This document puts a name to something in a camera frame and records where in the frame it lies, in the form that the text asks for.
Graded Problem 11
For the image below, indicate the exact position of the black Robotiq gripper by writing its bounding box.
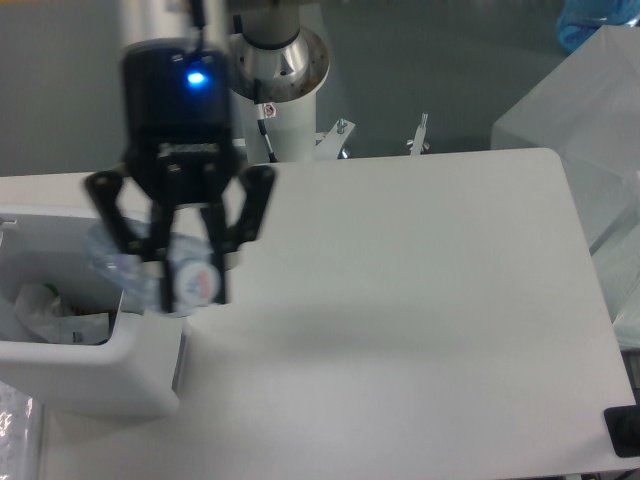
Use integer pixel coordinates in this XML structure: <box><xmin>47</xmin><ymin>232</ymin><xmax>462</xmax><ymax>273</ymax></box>
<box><xmin>84</xmin><ymin>38</ymin><xmax>276</xmax><ymax>313</ymax></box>

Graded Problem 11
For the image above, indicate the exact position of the clear plastic water bottle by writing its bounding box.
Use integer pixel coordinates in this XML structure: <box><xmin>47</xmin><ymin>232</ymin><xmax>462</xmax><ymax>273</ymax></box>
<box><xmin>84</xmin><ymin>223</ymin><xmax>225</xmax><ymax>317</ymax></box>

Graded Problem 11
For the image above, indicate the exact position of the white plastic bag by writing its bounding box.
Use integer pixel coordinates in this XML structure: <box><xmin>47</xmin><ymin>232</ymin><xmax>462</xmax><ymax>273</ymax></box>
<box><xmin>14</xmin><ymin>283</ymin><xmax>111</xmax><ymax>345</ymax></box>

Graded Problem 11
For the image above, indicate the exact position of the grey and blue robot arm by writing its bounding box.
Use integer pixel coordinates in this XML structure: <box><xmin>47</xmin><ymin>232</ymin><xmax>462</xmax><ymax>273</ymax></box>
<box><xmin>84</xmin><ymin>1</ymin><xmax>329</xmax><ymax>316</ymax></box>

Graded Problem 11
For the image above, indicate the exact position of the white plastic trash can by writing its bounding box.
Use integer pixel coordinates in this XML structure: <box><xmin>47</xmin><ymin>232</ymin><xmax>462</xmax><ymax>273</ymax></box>
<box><xmin>1</xmin><ymin>203</ymin><xmax>186</xmax><ymax>417</ymax></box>

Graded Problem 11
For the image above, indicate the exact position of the clear patterned plastic sheet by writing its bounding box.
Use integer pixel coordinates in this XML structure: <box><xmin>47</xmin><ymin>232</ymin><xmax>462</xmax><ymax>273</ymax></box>
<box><xmin>1</xmin><ymin>383</ymin><xmax>42</xmax><ymax>479</ymax></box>

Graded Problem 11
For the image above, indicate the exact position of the translucent plastic storage box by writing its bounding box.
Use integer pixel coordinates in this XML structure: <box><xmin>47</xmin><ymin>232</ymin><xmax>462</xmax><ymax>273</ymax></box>
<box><xmin>490</xmin><ymin>23</ymin><xmax>640</xmax><ymax>256</ymax></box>

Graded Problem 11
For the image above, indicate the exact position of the blue plastic bag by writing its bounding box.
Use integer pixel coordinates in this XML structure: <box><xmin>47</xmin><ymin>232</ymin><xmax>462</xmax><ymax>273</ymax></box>
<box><xmin>556</xmin><ymin>0</ymin><xmax>639</xmax><ymax>53</ymax></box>

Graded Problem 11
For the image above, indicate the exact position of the black device at table edge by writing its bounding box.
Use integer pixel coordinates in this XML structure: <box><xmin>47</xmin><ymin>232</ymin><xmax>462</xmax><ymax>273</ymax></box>
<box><xmin>604</xmin><ymin>405</ymin><xmax>639</xmax><ymax>458</ymax></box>

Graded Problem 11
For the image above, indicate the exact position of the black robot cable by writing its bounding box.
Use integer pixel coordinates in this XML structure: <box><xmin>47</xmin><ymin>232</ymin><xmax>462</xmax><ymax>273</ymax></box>
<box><xmin>252</xmin><ymin>78</ymin><xmax>279</xmax><ymax>164</ymax></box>

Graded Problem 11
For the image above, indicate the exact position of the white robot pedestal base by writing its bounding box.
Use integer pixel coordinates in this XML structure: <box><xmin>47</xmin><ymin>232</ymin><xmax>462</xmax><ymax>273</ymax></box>
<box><xmin>234</xmin><ymin>89</ymin><xmax>431</xmax><ymax>166</ymax></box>

